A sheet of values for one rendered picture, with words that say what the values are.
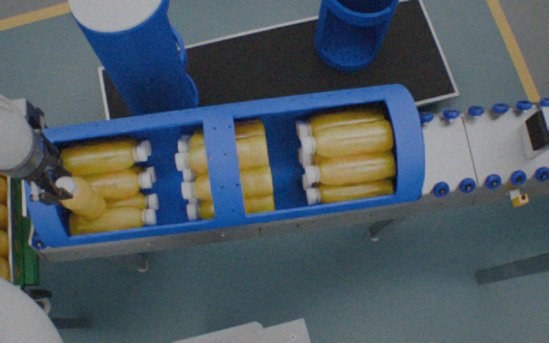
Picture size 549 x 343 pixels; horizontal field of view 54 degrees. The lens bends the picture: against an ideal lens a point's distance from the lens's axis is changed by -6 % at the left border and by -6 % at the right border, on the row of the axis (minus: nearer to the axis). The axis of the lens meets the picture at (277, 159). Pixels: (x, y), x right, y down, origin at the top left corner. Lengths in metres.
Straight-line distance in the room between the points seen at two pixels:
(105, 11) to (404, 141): 0.88
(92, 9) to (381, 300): 1.59
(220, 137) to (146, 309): 1.34
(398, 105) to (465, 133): 0.40
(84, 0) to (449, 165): 1.10
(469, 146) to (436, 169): 0.12
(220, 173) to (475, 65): 1.85
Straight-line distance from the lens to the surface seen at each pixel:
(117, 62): 1.77
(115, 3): 1.64
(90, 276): 2.50
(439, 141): 1.61
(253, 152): 1.25
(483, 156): 1.63
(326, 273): 2.41
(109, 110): 2.49
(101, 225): 1.37
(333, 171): 1.29
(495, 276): 2.36
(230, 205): 1.23
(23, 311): 0.65
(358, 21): 2.10
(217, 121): 1.25
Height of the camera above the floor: 2.38
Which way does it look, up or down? 74 degrees down
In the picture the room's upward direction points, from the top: 4 degrees clockwise
